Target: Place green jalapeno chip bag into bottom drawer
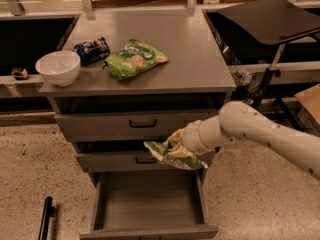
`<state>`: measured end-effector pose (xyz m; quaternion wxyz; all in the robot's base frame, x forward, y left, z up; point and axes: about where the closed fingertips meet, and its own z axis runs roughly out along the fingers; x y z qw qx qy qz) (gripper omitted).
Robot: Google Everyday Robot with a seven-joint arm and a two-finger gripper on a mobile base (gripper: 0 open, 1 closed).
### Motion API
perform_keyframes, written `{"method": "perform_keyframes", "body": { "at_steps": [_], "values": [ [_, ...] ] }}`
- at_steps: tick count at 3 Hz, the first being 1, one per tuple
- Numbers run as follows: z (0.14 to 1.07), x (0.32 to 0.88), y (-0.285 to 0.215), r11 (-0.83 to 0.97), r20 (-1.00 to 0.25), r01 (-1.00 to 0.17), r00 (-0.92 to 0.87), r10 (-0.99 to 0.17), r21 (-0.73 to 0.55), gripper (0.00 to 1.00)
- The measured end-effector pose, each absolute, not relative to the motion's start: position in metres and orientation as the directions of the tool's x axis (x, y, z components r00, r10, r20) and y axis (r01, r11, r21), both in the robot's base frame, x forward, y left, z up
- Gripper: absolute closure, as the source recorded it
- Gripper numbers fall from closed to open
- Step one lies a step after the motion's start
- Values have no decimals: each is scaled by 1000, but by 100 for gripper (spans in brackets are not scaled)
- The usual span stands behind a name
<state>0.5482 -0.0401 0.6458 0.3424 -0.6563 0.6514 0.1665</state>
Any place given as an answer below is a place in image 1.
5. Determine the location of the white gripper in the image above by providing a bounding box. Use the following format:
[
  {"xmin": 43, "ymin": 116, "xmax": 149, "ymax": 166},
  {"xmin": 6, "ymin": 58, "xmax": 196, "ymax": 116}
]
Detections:
[{"xmin": 168, "ymin": 121, "xmax": 213, "ymax": 158}]

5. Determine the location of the green jalapeno chip bag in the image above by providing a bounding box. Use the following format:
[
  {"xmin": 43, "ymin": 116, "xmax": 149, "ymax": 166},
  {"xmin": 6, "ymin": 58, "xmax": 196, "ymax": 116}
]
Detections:
[{"xmin": 144, "ymin": 139, "xmax": 208, "ymax": 170}]

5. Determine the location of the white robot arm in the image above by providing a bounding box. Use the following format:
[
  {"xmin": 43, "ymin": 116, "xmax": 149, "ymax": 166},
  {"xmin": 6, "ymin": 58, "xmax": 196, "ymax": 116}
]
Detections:
[{"xmin": 169, "ymin": 101, "xmax": 320, "ymax": 179}]

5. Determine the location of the grey middle drawer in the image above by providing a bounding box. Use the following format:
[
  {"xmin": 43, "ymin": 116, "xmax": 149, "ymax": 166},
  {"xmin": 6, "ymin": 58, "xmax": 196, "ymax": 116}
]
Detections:
[{"xmin": 76, "ymin": 150, "xmax": 216, "ymax": 174}]

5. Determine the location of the grey drawer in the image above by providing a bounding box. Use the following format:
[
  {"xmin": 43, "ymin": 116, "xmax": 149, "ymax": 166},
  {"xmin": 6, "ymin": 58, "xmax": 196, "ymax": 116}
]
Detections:
[
  {"xmin": 76, "ymin": 150, "xmax": 216, "ymax": 174},
  {"xmin": 55, "ymin": 110, "xmax": 215, "ymax": 142},
  {"xmin": 80, "ymin": 169, "xmax": 218, "ymax": 240}
]

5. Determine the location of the grey top drawer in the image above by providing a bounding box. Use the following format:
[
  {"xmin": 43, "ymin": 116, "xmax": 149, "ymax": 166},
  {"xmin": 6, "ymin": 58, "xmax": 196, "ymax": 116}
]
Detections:
[{"xmin": 55, "ymin": 110, "xmax": 215, "ymax": 142}]

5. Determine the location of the grey drawer cabinet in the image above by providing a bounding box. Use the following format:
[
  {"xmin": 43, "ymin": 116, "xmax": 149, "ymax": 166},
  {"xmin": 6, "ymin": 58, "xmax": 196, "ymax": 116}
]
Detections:
[{"xmin": 38, "ymin": 8, "xmax": 237, "ymax": 240}]

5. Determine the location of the grey bottom drawer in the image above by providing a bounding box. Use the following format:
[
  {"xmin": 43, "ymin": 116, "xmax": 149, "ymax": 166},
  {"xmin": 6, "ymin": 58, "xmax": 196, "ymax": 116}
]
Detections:
[{"xmin": 80, "ymin": 169, "xmax": 218, "ymax": 240}]

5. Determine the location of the green cracker snack bag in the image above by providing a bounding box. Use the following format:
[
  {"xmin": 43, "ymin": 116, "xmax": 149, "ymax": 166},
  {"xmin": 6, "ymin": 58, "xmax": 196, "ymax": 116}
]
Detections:
[{"xmin": 104, "ymin": 39, "xmax": 168, "ymax": 80}]

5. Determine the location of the blue soda can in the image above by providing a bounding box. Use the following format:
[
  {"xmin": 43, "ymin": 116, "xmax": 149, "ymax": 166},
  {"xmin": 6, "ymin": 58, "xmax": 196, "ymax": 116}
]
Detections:
[{"xmin": 73, "ymin": 37, "xmax": 110, "ymax": 66}]

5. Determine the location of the white bowl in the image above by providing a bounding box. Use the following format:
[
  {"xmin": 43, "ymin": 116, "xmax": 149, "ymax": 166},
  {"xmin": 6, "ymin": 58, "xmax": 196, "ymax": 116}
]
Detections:
[{"xmin": 35, "ymin": 51, "xmax": 80, "ymax": 86}]

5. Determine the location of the cardboard box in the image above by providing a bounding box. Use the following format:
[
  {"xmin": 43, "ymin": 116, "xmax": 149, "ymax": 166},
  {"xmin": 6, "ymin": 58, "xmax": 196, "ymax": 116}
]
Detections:
[{"xmin": 295, "ymin": 84, "xmax": 320, "ymax": 135}]

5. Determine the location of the black tray stand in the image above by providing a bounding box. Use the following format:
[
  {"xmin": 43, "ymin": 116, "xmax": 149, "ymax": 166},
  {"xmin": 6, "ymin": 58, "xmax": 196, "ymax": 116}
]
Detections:
[{"xmin": 210, "ymin": 0, "xmax": 320, "ymax": 129}]

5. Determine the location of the yellow tape measure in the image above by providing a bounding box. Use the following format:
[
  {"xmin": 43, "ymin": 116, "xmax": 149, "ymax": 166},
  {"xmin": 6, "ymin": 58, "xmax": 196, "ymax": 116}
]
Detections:
[{"xmin": 11, "ymin": 67, "xmax": 29, "ymax": 80}]

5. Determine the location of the black handle bar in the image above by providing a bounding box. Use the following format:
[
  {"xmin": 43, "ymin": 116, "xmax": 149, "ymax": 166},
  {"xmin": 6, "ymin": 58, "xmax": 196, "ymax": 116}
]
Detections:
[{"xmin": 38, "ymin": 196, "xmax": 55, "ymax": 240}]

